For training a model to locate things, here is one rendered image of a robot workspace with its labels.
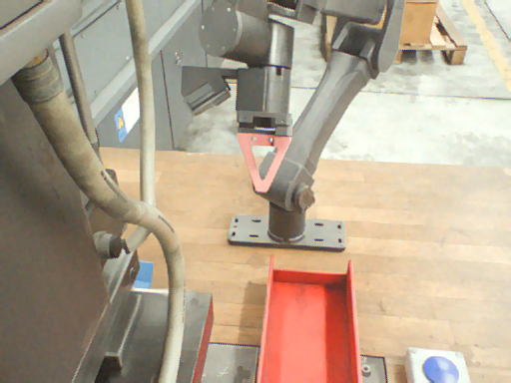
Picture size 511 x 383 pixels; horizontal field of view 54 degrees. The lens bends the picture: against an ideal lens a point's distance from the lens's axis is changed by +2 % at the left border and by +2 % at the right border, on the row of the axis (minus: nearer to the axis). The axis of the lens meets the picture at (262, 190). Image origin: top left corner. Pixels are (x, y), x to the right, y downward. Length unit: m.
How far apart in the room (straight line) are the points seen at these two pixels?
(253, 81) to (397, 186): 0.49
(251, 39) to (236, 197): 0.44
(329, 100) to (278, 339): 0.36
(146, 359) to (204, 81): 0.34
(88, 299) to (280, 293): 0.50
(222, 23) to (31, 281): 0.39
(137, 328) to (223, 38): 0.31
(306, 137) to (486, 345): 0.38
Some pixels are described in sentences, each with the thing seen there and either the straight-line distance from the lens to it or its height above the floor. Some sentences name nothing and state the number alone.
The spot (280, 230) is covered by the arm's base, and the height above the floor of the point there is 0.93.
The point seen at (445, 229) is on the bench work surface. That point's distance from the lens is 0.93.
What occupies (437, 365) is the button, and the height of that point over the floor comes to 0.94.
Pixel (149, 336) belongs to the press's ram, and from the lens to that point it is 0.43.
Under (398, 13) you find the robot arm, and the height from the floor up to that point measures 1.24.
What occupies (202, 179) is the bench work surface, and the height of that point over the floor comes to 0.90.
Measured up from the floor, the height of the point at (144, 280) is 0.93.
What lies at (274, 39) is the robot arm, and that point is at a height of 1.27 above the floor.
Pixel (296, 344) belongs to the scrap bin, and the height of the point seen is 0.91.
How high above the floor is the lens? 1.48
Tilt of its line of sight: 37 degrees down
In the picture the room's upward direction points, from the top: straight up
